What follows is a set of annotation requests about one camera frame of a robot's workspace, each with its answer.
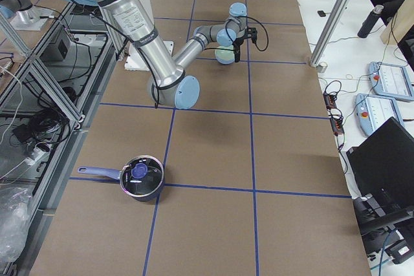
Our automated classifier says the dark water bottle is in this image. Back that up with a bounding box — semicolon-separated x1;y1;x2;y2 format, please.
357;5;384;38

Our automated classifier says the black laptop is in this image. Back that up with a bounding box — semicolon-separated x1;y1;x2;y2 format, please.
346;117;413;207

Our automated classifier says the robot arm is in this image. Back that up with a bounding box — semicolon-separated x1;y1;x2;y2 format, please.
68;0;257;109

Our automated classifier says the near blue teach pendant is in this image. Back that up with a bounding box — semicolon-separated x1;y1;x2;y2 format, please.
355;93;404;136

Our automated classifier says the dark blue saucepan with lid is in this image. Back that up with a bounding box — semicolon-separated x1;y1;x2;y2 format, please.
77;155;165;202

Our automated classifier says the green bowl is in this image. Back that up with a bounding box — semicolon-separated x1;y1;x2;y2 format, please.
215;47;234;58

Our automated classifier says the orange black power strip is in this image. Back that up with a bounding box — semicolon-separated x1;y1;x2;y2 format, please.
323;92;345;136

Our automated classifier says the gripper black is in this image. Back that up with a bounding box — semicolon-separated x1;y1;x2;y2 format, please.
233;27;257;63

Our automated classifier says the small black square device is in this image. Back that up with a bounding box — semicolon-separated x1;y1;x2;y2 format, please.
317;10;326;17

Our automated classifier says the blue teach pendant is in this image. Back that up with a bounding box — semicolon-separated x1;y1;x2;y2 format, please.
355;93;404;136
367;61;413;101

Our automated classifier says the aluminium frame post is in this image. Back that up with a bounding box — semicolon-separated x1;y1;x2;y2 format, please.
309;0;350;73

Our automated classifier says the blue bowl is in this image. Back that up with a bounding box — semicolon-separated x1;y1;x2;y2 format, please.
215;55;235;65

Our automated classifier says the far blue teach pendant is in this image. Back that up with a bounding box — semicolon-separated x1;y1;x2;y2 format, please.
367;61;413;101

